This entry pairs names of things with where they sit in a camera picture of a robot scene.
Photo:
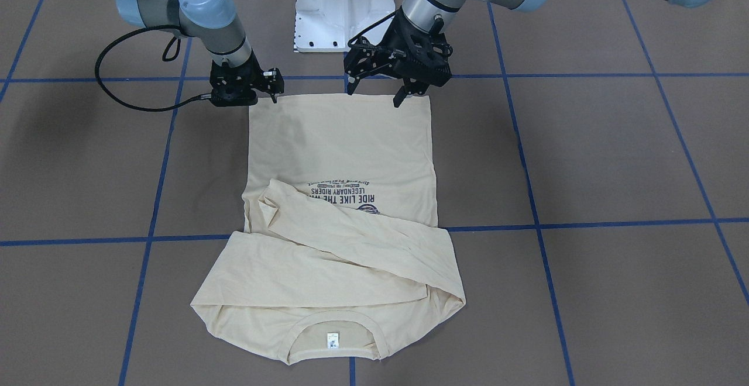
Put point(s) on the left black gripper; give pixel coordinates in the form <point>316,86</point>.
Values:
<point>392,41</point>

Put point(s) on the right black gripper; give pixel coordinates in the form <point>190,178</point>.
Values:
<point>255,74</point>

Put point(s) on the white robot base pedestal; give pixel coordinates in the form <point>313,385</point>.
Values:
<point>325,26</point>

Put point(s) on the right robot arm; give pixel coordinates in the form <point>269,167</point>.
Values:
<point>214,22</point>

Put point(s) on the cream long-sleeve printed shirt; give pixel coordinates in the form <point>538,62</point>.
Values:
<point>340,254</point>

